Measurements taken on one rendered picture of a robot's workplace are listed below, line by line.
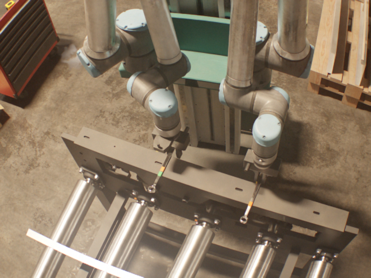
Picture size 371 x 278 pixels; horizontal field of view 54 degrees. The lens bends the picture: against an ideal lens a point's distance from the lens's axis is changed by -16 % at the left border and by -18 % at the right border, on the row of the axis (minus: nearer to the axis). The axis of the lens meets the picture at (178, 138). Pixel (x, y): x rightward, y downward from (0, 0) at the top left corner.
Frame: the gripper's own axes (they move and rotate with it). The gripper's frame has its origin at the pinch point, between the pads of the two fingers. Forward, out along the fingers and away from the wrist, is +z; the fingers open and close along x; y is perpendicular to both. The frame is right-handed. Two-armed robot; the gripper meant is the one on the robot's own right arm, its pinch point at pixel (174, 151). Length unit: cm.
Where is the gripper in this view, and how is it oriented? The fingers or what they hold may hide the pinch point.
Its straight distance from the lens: 168.3
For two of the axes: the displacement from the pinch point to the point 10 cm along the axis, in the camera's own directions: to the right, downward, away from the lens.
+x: -9.1, -2.9, 2.9
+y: 4.0, -8.0, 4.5
